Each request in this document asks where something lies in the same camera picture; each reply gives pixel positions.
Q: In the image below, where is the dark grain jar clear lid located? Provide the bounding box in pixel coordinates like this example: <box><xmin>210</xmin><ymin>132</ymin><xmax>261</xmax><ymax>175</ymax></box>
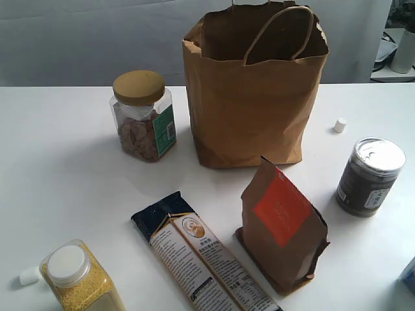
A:
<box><xmin>335</xmin><ymin>137</ymin><xmax>406</xmax><ymax>218</ymax></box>

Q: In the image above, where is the brown paper shopping bag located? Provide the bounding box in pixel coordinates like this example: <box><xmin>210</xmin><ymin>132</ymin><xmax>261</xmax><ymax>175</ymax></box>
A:
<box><xmin>182</xmin><ymin>1</ymin><xmax>329</xmax><ymax>168</ymax></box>

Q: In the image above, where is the dark blue pasta package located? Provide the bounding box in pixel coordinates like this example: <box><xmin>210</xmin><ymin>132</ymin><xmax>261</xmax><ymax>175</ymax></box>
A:
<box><xmin>131</xmin><ymin>192</ymin><xmax>280</xmax><ymax>310</ymax></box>

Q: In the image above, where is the clear jar gold lid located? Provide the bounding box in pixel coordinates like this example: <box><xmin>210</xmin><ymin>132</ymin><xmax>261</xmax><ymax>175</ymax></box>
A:
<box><xmin>110</xmin><ymin>70</ymin><xmax>176</xmax><ymax>162</ymax></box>

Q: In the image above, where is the brown pouch orange label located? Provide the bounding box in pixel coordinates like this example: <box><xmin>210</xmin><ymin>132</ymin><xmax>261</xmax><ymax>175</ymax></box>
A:
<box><xmin>235</xmin><ymin>157</ymin><xmax>329</xmax><ymax>295</ymax></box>

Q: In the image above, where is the small white cap right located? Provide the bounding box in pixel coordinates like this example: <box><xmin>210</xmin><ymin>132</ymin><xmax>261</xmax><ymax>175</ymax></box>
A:
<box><xmin>333</xmin><ymin>117</ymin><xmax>347</xmax><ymax>133</ymax></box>

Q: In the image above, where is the small white cap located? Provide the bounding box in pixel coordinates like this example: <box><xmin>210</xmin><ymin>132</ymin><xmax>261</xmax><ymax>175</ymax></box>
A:
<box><xmin>333</xmin><ymin>117</ymin><xmax>347</xmax><ymax>133</ymax></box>
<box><xmin>18</xmin><ymin>266</ymin><xmax>42</xmax><ymax>286</ymax></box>

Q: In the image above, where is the yellow millet jar white lid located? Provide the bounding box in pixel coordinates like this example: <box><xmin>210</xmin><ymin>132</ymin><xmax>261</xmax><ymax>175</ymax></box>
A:
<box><xmin>39</xmin><ymin>239</ymin><xmax>125</xmax><ymax>310</ymax></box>

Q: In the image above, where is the white tray in background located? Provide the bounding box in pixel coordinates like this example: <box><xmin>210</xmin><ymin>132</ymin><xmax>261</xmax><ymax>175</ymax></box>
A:
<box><xmin>375</xmin><ymin>40</ymin><xmax>397</xmax><ymax>63</ymax></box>

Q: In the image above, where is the small white cap left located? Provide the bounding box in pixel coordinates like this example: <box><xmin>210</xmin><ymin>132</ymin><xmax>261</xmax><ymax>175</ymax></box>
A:
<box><xmin>18</xmin><ymin>266</ymin><xmax>42</xmax><ymax>286</ymax></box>

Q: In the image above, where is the white cylinder in background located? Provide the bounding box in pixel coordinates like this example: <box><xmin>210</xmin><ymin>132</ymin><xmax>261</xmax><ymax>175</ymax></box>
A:
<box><xmin>390</xmin><ymin>29</ymin><xmax>414</xmax><ymax>74</ymax></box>

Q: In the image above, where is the blue white package corner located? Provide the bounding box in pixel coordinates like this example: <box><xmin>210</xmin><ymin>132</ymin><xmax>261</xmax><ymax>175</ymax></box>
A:
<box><xmin>399</xmin><ymin>257</ymin><xmax>415</xmax><ymax>295</ymax></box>

